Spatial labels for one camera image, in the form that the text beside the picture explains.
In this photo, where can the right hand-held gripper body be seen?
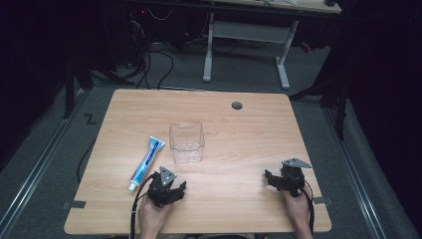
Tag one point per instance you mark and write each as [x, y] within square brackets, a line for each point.
[293, 181]

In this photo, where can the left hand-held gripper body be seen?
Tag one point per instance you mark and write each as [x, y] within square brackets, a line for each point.
[158, 194]

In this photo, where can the blue white toothpaste tube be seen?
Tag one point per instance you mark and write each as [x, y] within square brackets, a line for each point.
[146, 163]

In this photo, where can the clear plastic container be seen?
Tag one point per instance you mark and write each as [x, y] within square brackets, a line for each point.
[186, 143]

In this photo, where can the person's left hand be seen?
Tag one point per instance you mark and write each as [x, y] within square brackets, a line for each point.
[153, 215]

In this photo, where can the person's right hand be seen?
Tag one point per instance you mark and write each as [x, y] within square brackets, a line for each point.
[297, 209]

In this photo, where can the grey tape piece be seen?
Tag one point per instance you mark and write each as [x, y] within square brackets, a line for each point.
[75, 204]
[322, 200]

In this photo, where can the grey table grommet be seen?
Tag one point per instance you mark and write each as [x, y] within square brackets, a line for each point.
[237, 106]

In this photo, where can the black stand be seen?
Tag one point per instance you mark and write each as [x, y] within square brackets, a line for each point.
[338, 99]
[70, 89]

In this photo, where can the red object on floor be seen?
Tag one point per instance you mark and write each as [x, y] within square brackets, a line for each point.
[306, 47]

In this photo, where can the metal floor rail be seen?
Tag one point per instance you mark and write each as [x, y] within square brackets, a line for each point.
[36, 166]
[355, 172]

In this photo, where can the wooden desk with white frame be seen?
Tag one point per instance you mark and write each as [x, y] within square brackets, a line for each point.
[249, 33]

